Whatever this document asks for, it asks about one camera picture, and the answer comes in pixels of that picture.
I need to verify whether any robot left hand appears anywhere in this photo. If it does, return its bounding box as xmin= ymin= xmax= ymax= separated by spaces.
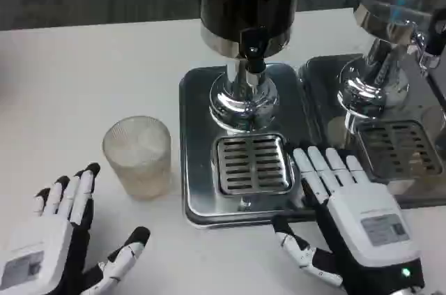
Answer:
xmin=0 ymin=162 xmax=151 ymax=295

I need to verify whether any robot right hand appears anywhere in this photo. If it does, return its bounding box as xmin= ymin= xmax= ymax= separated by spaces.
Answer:
xmin=271 ymin=142 xmax=426 ymax=295

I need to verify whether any steel base tray with grid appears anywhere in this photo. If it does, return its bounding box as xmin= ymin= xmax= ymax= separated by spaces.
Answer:
xmin=298 ymin=53 xmax=446 ymax=209
xmin=178 ymin=61 xmax=316 ymax=230

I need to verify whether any clear ribbed glass cup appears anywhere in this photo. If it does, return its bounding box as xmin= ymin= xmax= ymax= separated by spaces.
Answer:
xmin=102 ymin=116 xmax=172 ymax=201

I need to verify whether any clear drink dispenser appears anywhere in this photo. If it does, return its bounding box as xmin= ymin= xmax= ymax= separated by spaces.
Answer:
xmin=337 ymin=0 xmax=446 ymax=130

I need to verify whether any chrome dispenser tap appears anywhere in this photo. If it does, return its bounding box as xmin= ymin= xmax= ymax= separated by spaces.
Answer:
xmin=403 ymin=20 xmax=440 ymax=75

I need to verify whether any black dispenser tap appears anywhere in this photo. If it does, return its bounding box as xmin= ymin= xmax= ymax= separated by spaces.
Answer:
xmin=240 ymin=26 xmax=270 ymax=74

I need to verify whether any dark drink dispenser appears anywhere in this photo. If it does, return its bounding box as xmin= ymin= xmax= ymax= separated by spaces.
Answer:
xmin=197 ymin=0 xmax=305 ymax=134

